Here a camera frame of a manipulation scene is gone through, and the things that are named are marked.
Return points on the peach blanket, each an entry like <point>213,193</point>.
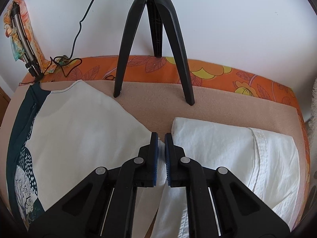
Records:
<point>156,105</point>

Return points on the green striped white pillow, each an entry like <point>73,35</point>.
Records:
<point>313,114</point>

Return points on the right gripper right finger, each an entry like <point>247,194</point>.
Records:
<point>218,203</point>

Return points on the white folded shirt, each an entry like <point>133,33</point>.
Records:
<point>267,163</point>

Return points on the wooden door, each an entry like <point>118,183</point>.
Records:
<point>4,102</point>

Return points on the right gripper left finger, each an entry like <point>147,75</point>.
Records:
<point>103,203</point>

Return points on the folded silver tripod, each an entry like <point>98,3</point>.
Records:
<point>23,46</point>

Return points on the orange floral bed sheet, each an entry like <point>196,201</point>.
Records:
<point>141,68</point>

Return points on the colourful floral scarf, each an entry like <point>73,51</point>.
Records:
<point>46,66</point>

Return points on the teal and cream printed t-shirt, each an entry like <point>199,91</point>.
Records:
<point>58,138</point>

